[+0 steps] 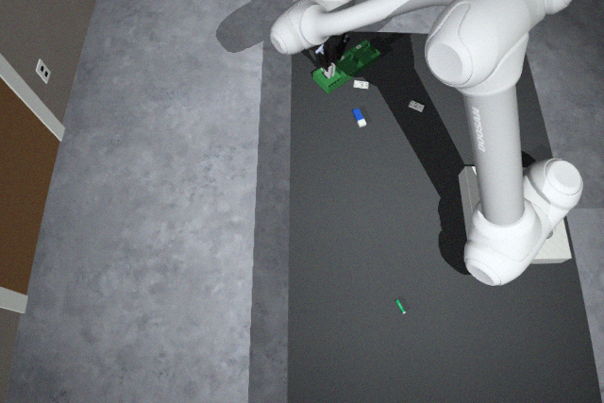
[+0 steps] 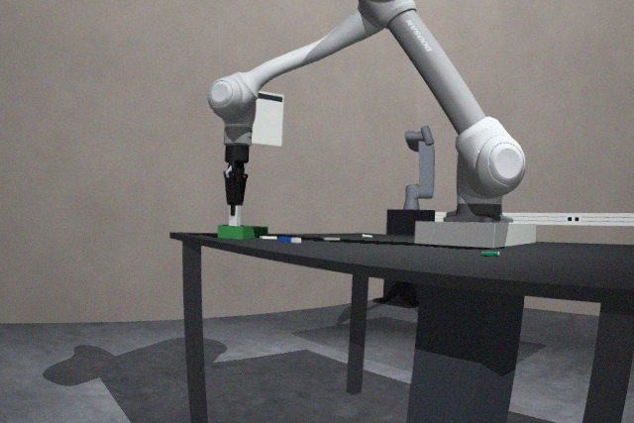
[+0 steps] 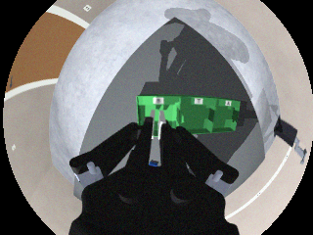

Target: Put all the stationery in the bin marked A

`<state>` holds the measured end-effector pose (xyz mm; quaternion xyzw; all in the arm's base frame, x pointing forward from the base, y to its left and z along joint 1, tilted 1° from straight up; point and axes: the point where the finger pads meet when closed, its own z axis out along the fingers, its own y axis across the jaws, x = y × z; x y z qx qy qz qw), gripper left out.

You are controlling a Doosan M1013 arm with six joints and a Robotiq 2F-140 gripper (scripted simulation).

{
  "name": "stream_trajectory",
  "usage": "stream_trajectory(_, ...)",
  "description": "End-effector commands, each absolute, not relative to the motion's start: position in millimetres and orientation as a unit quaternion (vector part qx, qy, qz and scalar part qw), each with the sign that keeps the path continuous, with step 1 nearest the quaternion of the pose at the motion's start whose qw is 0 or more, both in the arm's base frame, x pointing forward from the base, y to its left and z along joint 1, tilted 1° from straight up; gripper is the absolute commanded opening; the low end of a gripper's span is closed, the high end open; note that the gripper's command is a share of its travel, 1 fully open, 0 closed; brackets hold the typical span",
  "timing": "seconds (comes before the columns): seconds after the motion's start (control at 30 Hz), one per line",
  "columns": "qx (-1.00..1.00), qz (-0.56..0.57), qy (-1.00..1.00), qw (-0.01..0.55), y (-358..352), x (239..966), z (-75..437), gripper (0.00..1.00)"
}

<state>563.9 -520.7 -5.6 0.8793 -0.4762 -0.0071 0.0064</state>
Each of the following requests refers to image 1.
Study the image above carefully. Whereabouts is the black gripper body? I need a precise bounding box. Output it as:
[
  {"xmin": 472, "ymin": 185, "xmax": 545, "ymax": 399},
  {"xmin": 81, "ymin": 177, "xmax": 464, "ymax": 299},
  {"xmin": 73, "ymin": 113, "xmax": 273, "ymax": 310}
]
[{"xmin": 323, "ymin": 33, "xmax": 345, "ymax": 52}]

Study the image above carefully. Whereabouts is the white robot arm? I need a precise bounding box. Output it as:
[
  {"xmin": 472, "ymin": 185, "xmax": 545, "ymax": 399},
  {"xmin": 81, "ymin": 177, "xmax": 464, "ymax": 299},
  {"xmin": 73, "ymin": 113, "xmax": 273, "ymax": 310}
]
[{"xmin": 270, "ymin": 0, "xmax": 583, "ymax": 286}]

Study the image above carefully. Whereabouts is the white domino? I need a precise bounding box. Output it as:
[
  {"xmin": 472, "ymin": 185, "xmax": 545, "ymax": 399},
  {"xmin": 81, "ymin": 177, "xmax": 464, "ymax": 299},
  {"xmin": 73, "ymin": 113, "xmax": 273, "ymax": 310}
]
[
  {"xmin": 409, "ymin": 100, "xmax": 424, "ymax": 112},
  {"xmin": 354, "ymin": 80, "xmax": 368, "ymax": 89}
]

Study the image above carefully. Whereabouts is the blue and white eraser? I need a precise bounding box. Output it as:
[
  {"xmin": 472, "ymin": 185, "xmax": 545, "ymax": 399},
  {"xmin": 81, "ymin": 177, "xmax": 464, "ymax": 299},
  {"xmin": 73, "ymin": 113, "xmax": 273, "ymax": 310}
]
[{"xmin": 352, "ymin": 109, "xmax": 366, "ymax": 127}]

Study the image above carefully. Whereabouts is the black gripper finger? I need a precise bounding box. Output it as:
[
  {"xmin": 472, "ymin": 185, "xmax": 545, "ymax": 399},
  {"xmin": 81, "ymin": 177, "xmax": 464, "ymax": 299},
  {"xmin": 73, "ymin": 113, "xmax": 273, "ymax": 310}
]
[
  {"xmin": 314, "ymin": 44, "xmax": 334, "ymax": 78},
  {"xmin": 331, "ymin": 34, "xmax": 350, "ymax": 76}
]

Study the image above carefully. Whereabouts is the green three-compartment bin rack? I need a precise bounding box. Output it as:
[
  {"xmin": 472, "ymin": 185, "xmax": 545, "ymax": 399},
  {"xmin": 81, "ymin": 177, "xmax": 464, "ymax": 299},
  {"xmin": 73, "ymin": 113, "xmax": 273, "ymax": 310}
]
[{"xmin": 312, "ymin": 40, "xmax": 381, "ymax": 94}]

